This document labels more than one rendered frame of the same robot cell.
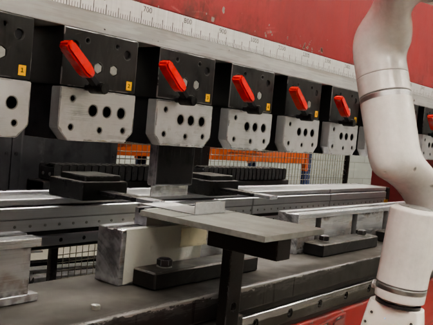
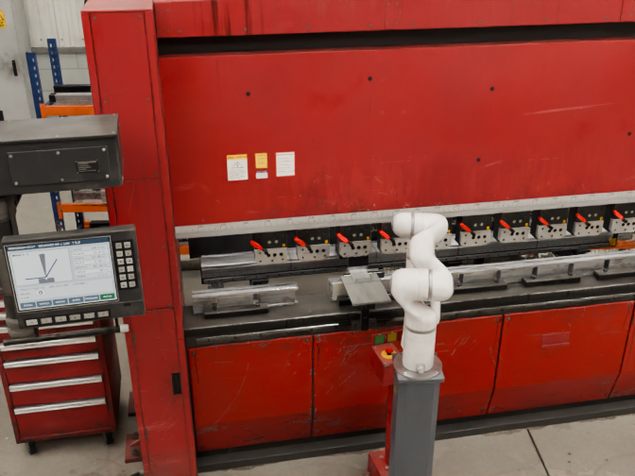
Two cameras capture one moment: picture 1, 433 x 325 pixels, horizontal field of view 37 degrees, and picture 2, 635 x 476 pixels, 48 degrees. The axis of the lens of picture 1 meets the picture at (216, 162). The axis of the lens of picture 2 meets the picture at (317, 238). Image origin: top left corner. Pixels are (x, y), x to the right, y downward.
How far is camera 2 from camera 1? 267 cm
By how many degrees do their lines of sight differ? 45
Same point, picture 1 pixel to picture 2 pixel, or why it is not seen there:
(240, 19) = (386, 205)
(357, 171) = not seen: outside the picture
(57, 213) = (334, 261)
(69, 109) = (301, 252)
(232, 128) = (384, 246)
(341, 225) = (484, 276)
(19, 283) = (291, 298)
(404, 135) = not seen: hidden behind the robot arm
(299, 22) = (430, 195)
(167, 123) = (346, 250)
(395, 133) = not seen: hidden behind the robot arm
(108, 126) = (317, 255)
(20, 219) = (317, 263)
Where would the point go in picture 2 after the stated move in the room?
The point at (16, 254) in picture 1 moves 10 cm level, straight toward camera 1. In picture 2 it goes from (289, 291) to (280, 301)
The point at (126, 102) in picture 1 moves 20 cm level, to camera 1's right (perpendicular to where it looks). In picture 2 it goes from (325, 246) to (359, 260)
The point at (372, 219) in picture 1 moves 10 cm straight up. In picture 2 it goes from (519, 271) to (522, 254)
